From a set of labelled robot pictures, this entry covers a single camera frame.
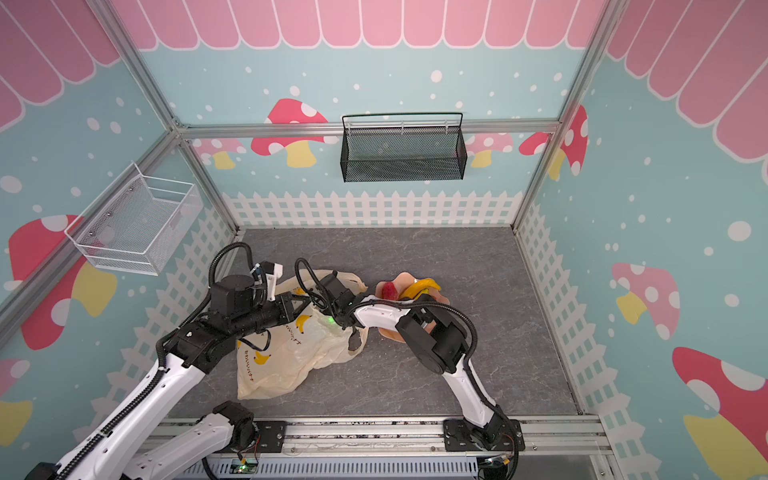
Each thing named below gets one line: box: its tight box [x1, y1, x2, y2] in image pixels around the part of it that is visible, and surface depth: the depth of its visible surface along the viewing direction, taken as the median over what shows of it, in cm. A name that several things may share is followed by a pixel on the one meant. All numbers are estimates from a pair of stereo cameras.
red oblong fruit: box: [382, 281, 399, 301], surface depth 97 cm
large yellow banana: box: [401, 278, 441, 300], surface depth 98 cm
